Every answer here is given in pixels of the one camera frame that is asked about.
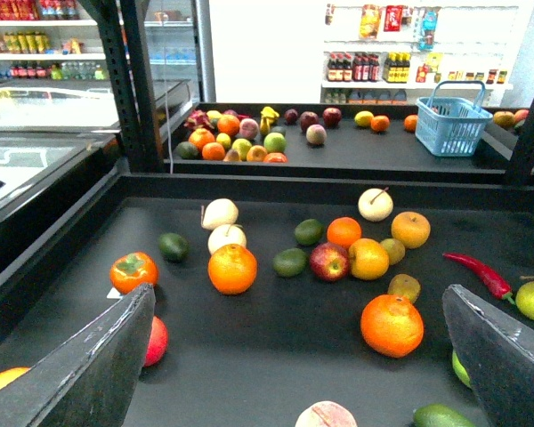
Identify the dark green avocado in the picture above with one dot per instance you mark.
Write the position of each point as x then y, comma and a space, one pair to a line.
173, 247

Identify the far orange by basket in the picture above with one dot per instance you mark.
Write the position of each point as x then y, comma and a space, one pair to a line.
410, 123

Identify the black fruit display shelf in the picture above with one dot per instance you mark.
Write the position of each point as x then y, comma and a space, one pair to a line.
260, 358

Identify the pink dragon fruit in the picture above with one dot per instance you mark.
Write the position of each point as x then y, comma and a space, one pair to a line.
198, 119

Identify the small orange middle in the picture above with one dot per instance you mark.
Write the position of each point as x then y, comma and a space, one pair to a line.
344, 231

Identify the small blue basket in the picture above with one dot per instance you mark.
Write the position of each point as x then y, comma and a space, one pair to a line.
451, 126

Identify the white sauce shelf right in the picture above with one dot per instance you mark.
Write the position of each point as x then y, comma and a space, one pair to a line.
396, 51

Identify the far green apple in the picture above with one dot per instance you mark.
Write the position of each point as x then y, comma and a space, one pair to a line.
275, 143

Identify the white pear with stem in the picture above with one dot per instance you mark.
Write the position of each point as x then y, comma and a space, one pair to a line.
226, 234

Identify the large orange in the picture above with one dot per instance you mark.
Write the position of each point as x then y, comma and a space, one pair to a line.
232, 269
391, 325

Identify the red fruit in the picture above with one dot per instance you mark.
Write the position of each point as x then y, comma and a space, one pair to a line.
158, 342

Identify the green lime upper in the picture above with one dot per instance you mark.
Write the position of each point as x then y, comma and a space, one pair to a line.
309, 232

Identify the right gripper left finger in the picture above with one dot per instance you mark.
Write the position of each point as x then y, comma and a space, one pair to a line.
89, 380

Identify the brown kiwi fruit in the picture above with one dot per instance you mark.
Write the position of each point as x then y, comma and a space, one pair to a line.
405, 285

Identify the white drinks shelf left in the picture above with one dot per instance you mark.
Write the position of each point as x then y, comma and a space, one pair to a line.
56, 40

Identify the green mango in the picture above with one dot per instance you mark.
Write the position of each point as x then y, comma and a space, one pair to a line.
438, 415

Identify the pink peach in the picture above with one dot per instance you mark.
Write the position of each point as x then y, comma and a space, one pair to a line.
325, 414

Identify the yellow apple back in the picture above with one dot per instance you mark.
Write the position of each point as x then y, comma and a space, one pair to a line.
411, 229

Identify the far peach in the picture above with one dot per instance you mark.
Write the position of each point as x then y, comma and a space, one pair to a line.
316, 135

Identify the red chili pepper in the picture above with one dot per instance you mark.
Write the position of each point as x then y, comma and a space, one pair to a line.
496, 284

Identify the small green yellow fruit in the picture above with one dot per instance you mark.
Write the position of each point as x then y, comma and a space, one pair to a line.
395, 249

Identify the glass freezer chest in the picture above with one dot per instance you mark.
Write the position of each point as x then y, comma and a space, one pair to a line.
46, 126

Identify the green lime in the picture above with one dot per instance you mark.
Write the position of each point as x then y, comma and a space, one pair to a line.
309, 232
290, 262

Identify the green lime lower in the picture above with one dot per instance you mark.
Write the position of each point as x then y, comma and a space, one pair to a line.
290, 262

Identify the yellow apple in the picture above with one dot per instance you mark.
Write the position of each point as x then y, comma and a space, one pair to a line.
411, 229
368, 259

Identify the orange persimmon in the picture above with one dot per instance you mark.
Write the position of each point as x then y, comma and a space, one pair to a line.
131, 270

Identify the large orange front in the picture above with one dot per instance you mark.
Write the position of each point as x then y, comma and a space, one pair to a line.
232, 269

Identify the far dark red apple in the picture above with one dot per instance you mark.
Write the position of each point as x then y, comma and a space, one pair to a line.
307, 119

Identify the large orange right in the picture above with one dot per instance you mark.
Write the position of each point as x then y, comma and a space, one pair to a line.
391, 325

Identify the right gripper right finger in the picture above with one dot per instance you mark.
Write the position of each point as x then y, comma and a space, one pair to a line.
497, 352

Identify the yellow apple front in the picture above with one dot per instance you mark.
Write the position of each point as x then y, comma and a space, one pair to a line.
368, 259

